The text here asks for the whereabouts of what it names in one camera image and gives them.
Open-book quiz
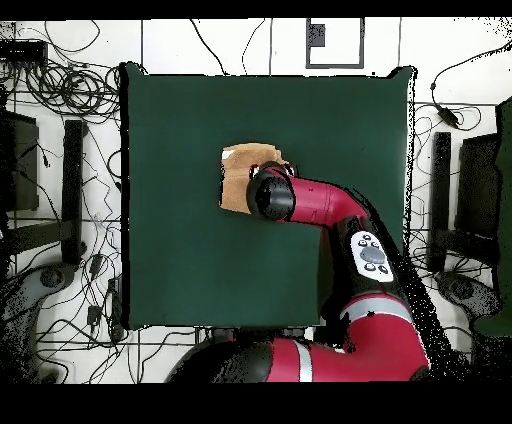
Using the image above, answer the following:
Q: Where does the long black floor cable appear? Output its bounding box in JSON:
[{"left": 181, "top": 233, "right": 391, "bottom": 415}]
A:
[{"left": 188, "top": 18, "right": 230, "bottom": 77}]

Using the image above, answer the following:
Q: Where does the tan terry towel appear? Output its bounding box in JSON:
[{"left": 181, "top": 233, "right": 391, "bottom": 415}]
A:
[{"left": 218, "top": 142, "right": 290, "bottom": 215}]

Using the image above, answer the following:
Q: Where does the dark green table cloth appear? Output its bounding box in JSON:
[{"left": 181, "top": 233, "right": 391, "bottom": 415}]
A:
[{"left": 119, "top": 61, "right": 419, "bottom": 331}]

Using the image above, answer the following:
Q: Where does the grey square floor frame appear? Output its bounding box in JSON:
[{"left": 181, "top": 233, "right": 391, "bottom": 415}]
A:
[{"left": 305, "top": 17, "right": 366, "bottom": 70}]

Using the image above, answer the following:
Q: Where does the dark wheeled chair base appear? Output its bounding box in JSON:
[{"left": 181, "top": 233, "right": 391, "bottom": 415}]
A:
[
  {"left": 434, "top": 270, "right": 503, "bottom": 321},
  {"left": 0, "top": 261, "right": 77, "bottom": 383}
]

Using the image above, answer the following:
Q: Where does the short black floor cable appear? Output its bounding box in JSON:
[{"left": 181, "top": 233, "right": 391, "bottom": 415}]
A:
[{"left": 241, "top": 18, "right": 267, "bottom": 76}]

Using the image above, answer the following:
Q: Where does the black power adapter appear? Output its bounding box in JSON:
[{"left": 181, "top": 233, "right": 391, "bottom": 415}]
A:
[{"left": 436, "top": 105, "right": 460, "bottom": 130}]

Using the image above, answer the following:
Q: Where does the black box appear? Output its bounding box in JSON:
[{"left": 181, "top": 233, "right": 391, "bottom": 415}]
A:
[
  {"left": 0, "top": 109, "right": 40, "bottom": 212},
  {"left": 455, "top": 133, "right": 501, "bottom": 241}
]

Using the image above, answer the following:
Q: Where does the black adapter cable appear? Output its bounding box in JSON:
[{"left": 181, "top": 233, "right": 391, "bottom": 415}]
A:
[{"left": 429, "top": 41, "right": 512, "bottom": 111}]

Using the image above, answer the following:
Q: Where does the long black power strip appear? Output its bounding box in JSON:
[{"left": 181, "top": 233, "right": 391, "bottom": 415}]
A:
[{"left": 106, "top": 275, "right": 126, "bottom": 343}]

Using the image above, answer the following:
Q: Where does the dark grey square patch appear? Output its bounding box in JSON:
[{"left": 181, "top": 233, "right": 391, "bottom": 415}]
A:
[{"left": 309, "top": 23, "right": 327, "bottom": 48}]

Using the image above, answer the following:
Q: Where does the coil of black cables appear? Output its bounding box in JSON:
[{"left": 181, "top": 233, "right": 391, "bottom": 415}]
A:
[{"left": 23, "top": 59, "right": 121, "bottom": 123}]

